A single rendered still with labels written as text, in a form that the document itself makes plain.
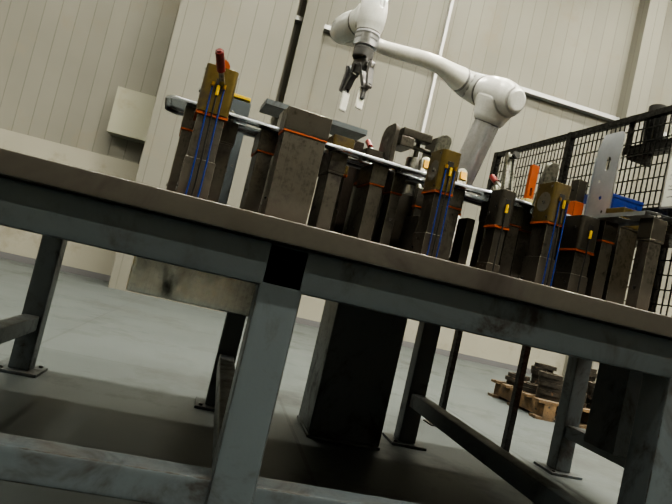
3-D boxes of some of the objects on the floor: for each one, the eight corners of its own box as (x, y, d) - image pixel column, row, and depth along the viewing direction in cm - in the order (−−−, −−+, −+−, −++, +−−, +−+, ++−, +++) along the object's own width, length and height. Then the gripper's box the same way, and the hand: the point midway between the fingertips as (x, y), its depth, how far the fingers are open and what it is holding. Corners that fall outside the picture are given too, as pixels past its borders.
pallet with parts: (485, 393, 517) (495, 344, 520) (608, 419, 535) (618, 372, 538) (532, 418, 434) (544, 359, 437) (676, 448, 452) (687, 392, 455)
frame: (-408, 559, 82) (-272, 107, 86) (6, 362, 241) (47, 206, 244) (980, 724, 129) (1028, 425, 133) (562, 468, 287) (590, 335, 291)
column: (296, 417, 264) (330, 273, 268) (361, 429, 270) (393, 288, 274) (306, 437, 234) (344, 275, 238) (379, 451, 240) (415, 292, 243)
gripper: (338, 49, 218) (323, 108, 216) (376, 38, 201) (361, 103, 200) (353, 57, 222) (339, 116, 221) (392, 48, 206) (377, 111, 205)
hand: (351, 103), depth 211 cm, fingers open, 8 cm apart
